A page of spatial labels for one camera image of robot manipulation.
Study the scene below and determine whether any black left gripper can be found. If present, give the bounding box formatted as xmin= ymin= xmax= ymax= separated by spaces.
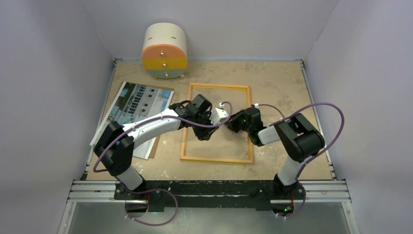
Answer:
xmin=192 ymin=111 xmax=219 ymax=140

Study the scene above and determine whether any yellow picture frame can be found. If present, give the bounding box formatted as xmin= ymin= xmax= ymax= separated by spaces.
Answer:
xmin=180 ymin=83 xmax=254 ymax=164

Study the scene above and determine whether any brown backing board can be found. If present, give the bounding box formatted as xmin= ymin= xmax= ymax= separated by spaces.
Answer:
xmin=149 ymin=87 xmax=174 ymax=159

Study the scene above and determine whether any glossy building photo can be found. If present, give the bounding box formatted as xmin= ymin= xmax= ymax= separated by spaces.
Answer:
xmin=90 ymin=82 xmax=160 ymax=147

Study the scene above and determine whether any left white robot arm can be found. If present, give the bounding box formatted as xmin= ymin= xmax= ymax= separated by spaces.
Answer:
xmin=93 ymin=95 xmax=227 ymax=199

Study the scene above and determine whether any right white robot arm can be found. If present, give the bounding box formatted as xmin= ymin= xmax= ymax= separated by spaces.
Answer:
xmin=225 ymin=107 xmax=325 ymax=198

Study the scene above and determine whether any round pastel drawer cabinet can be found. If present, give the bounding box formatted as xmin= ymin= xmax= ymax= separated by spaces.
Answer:
xmin=141 ymin=22 xmax=188 ymax=79

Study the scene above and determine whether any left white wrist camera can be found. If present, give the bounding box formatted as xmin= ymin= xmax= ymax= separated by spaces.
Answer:
xmin=209 ymin=108 xmax=228 ymax=125

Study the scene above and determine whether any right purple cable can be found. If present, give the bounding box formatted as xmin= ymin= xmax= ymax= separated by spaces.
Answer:
xmin=255 ymin=102 xmax=345 ymax=220

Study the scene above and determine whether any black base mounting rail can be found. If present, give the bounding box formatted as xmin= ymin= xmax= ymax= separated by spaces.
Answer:
xmin=114 ymin=180 xmax=306 ymax=214

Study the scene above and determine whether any aluminium extrusion frame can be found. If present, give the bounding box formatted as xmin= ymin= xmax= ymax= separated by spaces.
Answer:
xmin=60 ymin=60 xmax=359 ymax=234

